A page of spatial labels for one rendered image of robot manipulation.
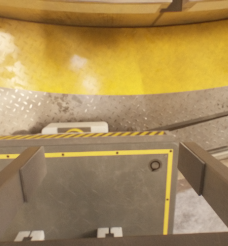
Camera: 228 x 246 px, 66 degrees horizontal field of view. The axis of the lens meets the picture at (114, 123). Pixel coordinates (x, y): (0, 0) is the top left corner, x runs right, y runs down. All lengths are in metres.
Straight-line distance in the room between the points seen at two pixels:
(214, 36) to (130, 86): 0.41
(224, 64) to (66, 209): 0.87
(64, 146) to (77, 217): 0.25
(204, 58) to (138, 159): 0.56
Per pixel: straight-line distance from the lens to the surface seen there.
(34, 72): 0.86
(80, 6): 0.55
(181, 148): 0.16
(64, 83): 0.82
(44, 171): 0.17
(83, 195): 0.61
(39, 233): 0.72
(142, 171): 0.56
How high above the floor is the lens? 0.80
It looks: 75 degrees down
